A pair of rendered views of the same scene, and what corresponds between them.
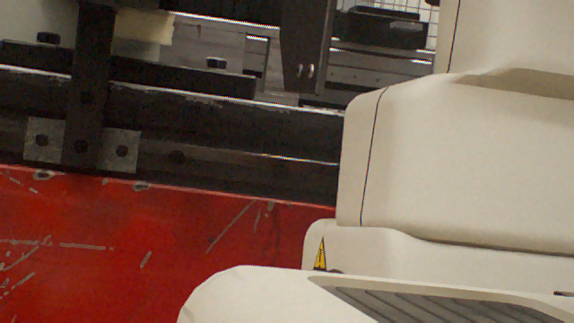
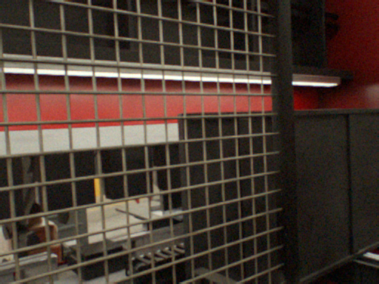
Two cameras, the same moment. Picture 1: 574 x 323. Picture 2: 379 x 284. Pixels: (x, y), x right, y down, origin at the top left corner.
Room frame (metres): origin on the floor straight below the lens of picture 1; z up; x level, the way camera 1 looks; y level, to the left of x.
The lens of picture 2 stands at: (2.55, -0.38, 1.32)
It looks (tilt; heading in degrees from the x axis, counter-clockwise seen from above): 3 degrees down; 148
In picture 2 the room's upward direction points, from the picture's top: 3 degrees counter-clockwise
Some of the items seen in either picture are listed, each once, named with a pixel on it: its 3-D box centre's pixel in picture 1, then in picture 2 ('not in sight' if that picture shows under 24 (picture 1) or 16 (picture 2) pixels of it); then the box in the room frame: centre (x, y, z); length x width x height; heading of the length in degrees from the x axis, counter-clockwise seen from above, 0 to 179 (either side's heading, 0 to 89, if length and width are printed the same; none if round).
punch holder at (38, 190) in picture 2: not in sight; (65, 178); (1.44, -0.13, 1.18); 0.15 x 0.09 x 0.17; 96
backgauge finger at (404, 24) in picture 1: (390, 24); (86, 249); (1.61, -0.13, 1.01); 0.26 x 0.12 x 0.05; 6
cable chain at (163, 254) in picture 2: (253, 11); (200, 250); (1.82, 0.08, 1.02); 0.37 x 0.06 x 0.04; 96
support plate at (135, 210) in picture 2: not in sight; (152, 210); (1.25, 0.22, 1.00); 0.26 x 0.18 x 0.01; 6
